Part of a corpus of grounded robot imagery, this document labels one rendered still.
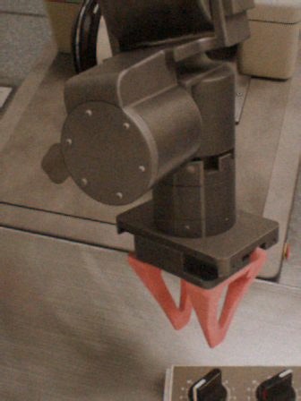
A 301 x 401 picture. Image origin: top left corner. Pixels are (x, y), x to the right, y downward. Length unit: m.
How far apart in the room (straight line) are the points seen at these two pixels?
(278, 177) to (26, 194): 0.51
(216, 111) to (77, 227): 0.81
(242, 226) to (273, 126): 0.88
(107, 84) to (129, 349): 0.34
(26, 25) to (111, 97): 1.99
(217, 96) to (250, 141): 0.88
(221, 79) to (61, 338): 0.34
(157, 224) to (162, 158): 0.11
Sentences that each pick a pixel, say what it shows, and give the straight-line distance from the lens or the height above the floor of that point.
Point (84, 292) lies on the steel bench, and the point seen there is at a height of 0.75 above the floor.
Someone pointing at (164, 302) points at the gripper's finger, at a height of 0.89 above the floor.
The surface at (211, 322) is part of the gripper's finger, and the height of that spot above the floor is 0.90.
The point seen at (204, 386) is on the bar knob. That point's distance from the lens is 0.49.
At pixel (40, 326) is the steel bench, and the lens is 0.60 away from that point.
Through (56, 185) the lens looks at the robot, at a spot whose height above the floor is 0.37.
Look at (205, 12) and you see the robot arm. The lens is 0.34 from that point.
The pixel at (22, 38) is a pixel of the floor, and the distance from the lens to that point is 2.21.
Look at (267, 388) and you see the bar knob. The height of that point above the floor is 0.82.
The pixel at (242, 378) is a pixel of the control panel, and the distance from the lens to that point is 0.52.
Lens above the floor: 1.28
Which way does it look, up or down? 54 degrees down
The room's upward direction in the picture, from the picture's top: 9 degrees counter-clockwise
